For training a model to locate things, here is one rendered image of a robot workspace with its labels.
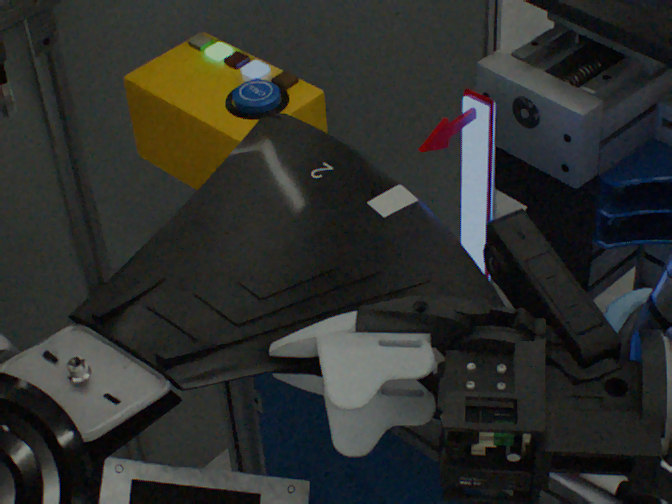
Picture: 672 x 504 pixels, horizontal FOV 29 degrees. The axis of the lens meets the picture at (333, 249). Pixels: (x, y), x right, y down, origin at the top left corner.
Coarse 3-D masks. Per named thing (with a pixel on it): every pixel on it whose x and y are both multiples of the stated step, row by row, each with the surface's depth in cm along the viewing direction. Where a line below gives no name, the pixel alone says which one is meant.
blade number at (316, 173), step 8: (320, 160) 86; (328, 160) 86; (304, 168) 85; (312, 168) 85; (320, 168) 85; (328, 168) 85; (336, 168) 85; (304, 176) 84; (312, 176) 85; (320, 176) 85; (328, 176) 85; (320, 184) 84
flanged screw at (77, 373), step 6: (72, 360) 70; (78, 360) 71; (84, 360) 70; (72, 366) 70; (78, 366) 70; (84, 366) 70; (72, 372) 70; (78, 372) 70; (84, 372) 70; (90, 372) 71; (72, 378) 70; (78, 378) 70; (84, 378) 70
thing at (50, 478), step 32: (0, 384) 62; (32, 384) 63; (0, 416) 63; (32, 416) 63; (64, 416) 64; (0, 448) 62; (32, 448) 64; (64, 448) 64; (0, 480) 63; (32, 480) 63; (64, 480) 64
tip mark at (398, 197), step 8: (384, 192) 84; (392, 192) 84; (400, 192) 85; (408, 192) 85; (376, 200) 84; (384, 200) 84; (392, 200) 84; (400, 200) 84; (408, 200) 84; (416, 200) 85; (376, 208) 83; (384, 208) 83; (392, 208) 83; (400, 208) 84; (384, 216) 83
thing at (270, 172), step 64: (256, 128) 88; (256, 192) 83; (320, 192) 84; (192, 256) 79; (256, 256) 78; (320, 256) 79; (384, 256) 80; (448, 256) 82; (128, 320) 74; (192, 320) 74; (256, 320) 74; (320, 320) 75; (192, 384) 70
